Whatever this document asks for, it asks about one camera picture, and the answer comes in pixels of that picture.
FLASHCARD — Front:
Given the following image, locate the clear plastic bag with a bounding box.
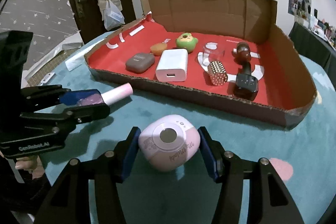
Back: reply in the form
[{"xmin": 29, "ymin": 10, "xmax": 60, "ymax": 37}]
[{"xmin": 104, "ymin": 0, "xmax": 125, "ymax": 31}]

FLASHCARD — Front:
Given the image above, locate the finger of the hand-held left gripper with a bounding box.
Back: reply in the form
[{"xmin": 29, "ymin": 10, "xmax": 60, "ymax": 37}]
[
  {"xmin": 20, "ymin": 103, "xmax": 111, "ymax": 126},
  {"xmin": 21, "ymin": 85, "xmax": 103, "ymax": 110}
]

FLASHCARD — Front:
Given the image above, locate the white paper sheet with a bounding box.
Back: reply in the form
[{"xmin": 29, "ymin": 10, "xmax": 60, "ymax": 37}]
[{"xmin": 65, "ymin": 52, "xmax": 88, "ymax": 71}]

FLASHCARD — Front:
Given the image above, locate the pink round device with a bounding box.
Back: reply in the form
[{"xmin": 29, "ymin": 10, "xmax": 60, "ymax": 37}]
[{"xmin": 138, "ymin": 114, "xmax": 201, "ymax": 173}]

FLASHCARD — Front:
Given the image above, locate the green animal toy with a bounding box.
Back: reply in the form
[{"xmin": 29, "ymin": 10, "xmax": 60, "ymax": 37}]
[{"xmin": 175, "ymin": 32, "xmax": 198, "ymax": 54}]

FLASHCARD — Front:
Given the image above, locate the gold studded cylinder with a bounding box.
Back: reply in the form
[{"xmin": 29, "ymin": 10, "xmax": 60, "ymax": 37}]
[{"xmin": 207, "ymin": 61, "xmax": 227, "ymax": 86}]

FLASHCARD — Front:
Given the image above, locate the table with dark cloth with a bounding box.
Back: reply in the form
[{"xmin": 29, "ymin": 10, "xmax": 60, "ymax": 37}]
[{"xmin": 289, "ymin": 21, "xmax": 336, "ymax": 72}]

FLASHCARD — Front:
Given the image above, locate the clear plastic cup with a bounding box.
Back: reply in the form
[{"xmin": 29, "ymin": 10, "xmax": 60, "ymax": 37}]
[{"xmin": 202, "ymin": 42, "xmax": 226, "ymax": 63}]

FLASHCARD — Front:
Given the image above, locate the orange round toy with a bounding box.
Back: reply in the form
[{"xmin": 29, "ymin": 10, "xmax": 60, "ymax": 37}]
[{"xmin": 150, "ymin": 42, "xmax": 168, "ymax": 56}]

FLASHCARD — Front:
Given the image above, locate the row of cosmetic bottles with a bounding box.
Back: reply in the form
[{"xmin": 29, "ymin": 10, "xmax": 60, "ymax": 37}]
[{"xmin": 297, "ymin": 14, "xmax": 336, "ymax": 46}]

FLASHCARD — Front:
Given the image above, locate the brown round perfume bottle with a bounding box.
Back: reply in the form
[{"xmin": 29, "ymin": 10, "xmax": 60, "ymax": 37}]
[{"xmin": 233, "ymin": 42, "xmax": 253, "ymax": 64}]

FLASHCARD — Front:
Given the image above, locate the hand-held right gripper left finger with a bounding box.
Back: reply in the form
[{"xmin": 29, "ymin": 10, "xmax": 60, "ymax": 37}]
[{"xmin": 34, "ymin": 126, "xmax": 142, "ymax": 224}]

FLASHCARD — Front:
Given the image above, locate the black square perfume bottle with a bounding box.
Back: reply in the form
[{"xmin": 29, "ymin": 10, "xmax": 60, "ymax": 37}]
[{"xmin": 232, "ymin": 63, "xmax": 259, "ymax": 101}]

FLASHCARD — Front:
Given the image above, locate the purple nail polish bottle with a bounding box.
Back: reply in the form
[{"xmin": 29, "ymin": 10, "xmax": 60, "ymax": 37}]
[{"xmin": 78, "ymin": 83, "xmax": 133, "ymax": 106}]

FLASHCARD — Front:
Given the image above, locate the white charger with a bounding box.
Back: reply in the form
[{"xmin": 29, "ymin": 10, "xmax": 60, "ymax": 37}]
[{"xmin": 155, "ymin": 49, "xmax": 189, "ymax": 82}]

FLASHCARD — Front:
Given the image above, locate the mauve earbuds case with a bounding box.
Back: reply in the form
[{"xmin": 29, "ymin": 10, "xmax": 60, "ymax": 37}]
[{"xmin": 125, "ymin": 52, "xmax": 155, "ymax": 73}]

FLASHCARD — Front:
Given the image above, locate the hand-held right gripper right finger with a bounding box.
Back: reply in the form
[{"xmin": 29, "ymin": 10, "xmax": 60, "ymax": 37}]
[{"xmin": 197, "ymin": 126, "xmax": 306, "ymax": 224}]

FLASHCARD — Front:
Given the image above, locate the person's left hand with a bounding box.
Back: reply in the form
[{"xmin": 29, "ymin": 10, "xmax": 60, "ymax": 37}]
[{"xmin": 14, "ymin": 154, "xmax": 45, "ymax": 178}]

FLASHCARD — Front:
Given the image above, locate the cardboard box with red lining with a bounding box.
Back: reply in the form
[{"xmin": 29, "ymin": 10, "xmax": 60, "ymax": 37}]
[{"xmin": 84, "ymin": 0, "xmax": 317, "ymax": 130}]

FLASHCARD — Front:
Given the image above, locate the brass door handle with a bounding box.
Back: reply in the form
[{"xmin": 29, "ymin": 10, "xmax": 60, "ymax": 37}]
[{"xmin": 74, "ymin": 0, "xmax": 88, "ymax": 17}]

